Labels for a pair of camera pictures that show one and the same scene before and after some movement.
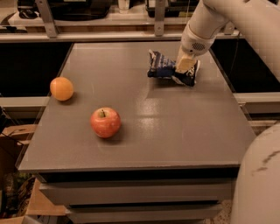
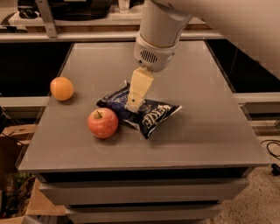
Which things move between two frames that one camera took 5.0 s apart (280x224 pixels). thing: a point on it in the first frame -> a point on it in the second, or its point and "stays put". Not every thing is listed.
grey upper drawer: x=75 y=193 stays put
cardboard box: x=13 y=140 stays put
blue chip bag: x=161 y=66 -> x=151 y=113
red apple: x=105 y=122 stays put
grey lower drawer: x=197 y=213 stays put
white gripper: x=194 y=43 -> x=153 y=57
